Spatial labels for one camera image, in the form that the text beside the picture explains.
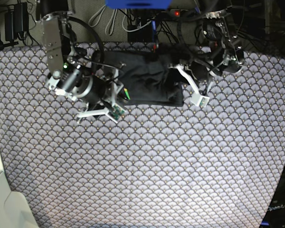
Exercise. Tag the dark grey T-shirt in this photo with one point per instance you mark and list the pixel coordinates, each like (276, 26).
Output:
(146, 76)

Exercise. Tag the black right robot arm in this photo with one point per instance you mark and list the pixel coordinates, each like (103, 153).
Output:
(59, 39)

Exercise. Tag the fan-patterned table cloth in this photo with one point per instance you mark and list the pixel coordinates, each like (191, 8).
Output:
(158, 166)

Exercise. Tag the white plastic bin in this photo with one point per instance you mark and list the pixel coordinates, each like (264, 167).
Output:
(14, 208)

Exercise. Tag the black power strip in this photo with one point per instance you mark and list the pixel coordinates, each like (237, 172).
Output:
(183, 14)

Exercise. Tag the black power adapter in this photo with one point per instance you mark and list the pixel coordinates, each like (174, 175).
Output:
(16, 22)

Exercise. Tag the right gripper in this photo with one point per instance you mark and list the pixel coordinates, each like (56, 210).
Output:
(96, 88)

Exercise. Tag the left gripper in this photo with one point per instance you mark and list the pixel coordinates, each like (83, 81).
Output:
(206, 65)

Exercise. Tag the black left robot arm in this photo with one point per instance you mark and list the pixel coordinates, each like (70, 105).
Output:
(218, 28)

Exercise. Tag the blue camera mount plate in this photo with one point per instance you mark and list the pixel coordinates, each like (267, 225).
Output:
(138, 4)

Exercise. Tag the black OpenArm box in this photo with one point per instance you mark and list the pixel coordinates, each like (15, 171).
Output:
(275, 215)

